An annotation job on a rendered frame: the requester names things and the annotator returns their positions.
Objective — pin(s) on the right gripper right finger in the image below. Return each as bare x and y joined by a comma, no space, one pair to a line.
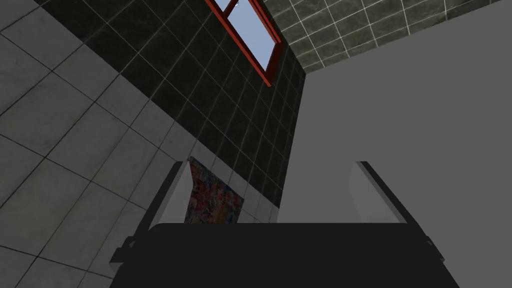
375,196

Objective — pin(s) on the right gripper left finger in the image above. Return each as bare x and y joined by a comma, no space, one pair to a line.
172,196

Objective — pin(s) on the red framed window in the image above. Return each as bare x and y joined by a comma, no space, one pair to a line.
251,28

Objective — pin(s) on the colourful wall picture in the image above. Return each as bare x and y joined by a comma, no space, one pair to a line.
214,200

